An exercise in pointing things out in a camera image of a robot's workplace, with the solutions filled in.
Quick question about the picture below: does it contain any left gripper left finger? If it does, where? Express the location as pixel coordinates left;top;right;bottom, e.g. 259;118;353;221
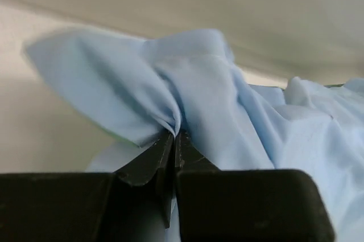
113;132;174;241

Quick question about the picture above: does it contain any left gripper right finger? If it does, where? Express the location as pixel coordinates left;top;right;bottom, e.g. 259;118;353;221
174;130;219;241

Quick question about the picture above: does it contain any light blue pillowcase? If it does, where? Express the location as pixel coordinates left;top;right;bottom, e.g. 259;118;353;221
24;29;363;241

